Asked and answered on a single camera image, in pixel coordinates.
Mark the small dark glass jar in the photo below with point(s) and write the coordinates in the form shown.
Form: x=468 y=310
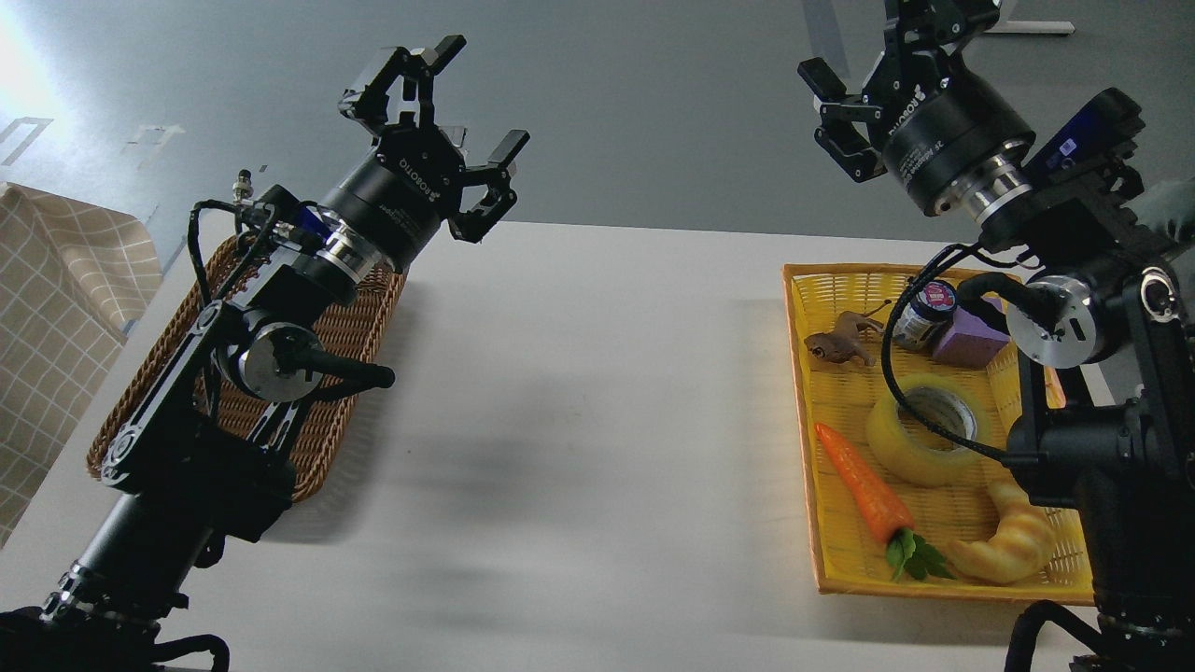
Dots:
x=928 y=312

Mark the beige checkered cloth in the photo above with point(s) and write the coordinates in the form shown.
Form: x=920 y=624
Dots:
x=74 y=278

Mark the purple foam block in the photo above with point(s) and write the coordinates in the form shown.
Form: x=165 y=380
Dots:
x=967 y=342

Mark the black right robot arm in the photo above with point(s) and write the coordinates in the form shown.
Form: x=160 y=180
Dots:
x=1103 y=327

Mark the toy croissant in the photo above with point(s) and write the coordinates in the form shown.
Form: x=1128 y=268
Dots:
x=1022 y=544

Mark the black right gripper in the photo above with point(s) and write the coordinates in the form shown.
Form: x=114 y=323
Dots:
x=937 y=118

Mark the white metal stand base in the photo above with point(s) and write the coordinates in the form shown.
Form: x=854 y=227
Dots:
x=1007 y=25

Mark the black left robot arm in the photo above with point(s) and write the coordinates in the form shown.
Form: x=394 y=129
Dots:
x=206 y=454

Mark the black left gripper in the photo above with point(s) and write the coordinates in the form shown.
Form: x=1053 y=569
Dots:
x=414 y=177

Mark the yellow woven tray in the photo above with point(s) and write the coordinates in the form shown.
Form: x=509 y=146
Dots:
x=845 y=557

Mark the orange toy carrot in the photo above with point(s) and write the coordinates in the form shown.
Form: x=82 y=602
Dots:
x=883 y=512

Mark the yellow tape roll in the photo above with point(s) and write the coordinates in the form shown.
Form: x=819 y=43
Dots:
x=911 y=451

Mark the brown toy animal figure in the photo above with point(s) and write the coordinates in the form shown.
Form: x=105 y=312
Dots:
x=844 y=342

